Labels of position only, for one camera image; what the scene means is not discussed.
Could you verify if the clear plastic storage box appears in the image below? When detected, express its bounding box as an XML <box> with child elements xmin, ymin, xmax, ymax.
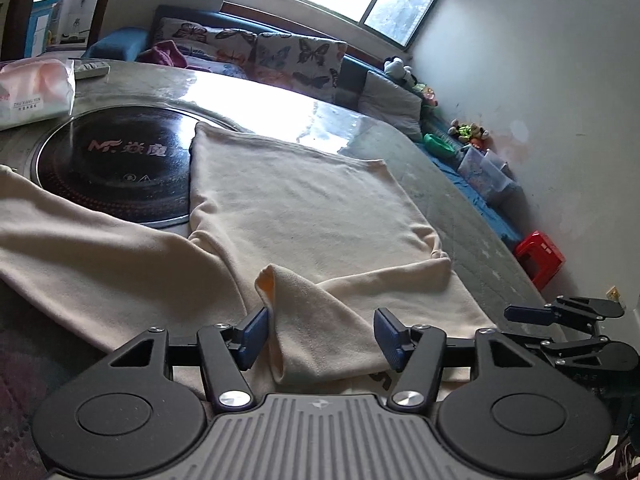
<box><xmin>457</xmin><ymin>146</ymin><xmax>513</xmax><ymax>203</ymax></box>

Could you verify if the white tissue pack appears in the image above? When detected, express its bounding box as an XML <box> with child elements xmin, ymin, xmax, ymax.
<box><xmin>0</xmin><ymin>58</ymin><xmax>76</xmax><ymax>128</ymax></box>

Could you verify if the blue and white cabinet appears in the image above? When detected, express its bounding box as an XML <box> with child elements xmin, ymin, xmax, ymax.
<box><xmin>22</xmin><ymin>0</ymin><xmax>61</xmax><ymax>58</ymax></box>

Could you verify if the purple cloth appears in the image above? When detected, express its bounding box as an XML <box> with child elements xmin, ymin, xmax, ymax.
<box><xmin>140</xmin><ymin>40</ymin><xmax>188</xmax><ymax>68</ymax></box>

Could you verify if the cream knit garment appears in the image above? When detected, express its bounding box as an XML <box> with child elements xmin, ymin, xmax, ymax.
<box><xmin>0</xmin><ymin>121</ymin><xmax>493</xmax><ymax>411</ymax></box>

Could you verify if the green bowl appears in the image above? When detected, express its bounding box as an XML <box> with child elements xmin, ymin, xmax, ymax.
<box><xmin>422</xmin><ymin>132</ymin><xmax>458</xmax><ymax>158</ymax></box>

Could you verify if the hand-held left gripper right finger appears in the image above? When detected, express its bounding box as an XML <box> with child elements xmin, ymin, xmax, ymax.
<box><xmin>374</xmin><ymin>307</ymin><xmax>536</xmax><ymax>409</ymax></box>

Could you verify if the grey cushion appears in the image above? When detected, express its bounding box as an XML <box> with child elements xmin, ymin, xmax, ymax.
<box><xmin>357</xmin><ymin>70</ymin><xmax>423</xmax><ymax>141</ymax></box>

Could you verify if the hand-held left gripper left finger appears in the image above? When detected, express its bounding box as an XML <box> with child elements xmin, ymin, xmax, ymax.
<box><xmin>105</xmin><ymin>306</ymin><xmax>271</xmax><ymax>409</ymax></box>

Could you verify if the dark brown door frame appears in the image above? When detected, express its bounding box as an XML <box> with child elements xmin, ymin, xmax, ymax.
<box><xmin>0</xmin><ymin>0</ymin><xmax>123</xmax><ymax>61</ymax></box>

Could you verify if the blue sofa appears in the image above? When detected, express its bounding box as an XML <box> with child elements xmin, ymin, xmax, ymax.
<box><xmin>82</xmin><ymin>4</ymin><xmax>526</xmax><ymax>251</ymax></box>

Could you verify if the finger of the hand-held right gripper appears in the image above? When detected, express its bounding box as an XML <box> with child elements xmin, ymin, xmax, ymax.
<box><xmin>504</xmin><ymin>296</ymin><xmax>626</xmax><ymax>332</ymax></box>
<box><xmin>542</xmin><ymin>337</ymin><xmax>640</xmax><ymax>367</ymax></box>

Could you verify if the green and yellow plush toy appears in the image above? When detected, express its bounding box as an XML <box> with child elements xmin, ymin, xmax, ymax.
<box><xmin>447</xmin><ymin>119</ymin><xmax>490</xmax><ymax>147</ymax></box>

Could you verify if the black round induction cooker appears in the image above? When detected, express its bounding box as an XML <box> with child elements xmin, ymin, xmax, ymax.
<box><xmin>31</xmin><ymin>105</ymin><xmax>246</xmax><ymax>228</ymax></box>

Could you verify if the red plastic stool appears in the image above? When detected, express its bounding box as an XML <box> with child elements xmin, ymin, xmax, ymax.
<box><xmin>514</xmin><ymin>230</ymin><xmax>567</xmax><ymax>291</ymax></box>

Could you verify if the grey remote control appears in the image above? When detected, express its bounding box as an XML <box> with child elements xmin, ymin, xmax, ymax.
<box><xmin>72</xmin><ymin>59</ymin><xmax>111</xmax><ymax>80</ymax></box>

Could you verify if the panda plush toy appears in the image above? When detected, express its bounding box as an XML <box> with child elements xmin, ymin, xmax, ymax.
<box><xmin>382</xmin><ymin>56</ymin><xmax>416</xmax><ymax>86</ymax></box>

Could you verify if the butterfly print cushion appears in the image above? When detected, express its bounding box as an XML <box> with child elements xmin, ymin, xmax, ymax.
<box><xmin>252</xmin><ymin>32</ymin><xmax>348</xmax><ymax>103</ymax></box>
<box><xmin>152</xmin><ymin>16</ymin><xmax>258</xmax><ymax>68</ymax></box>

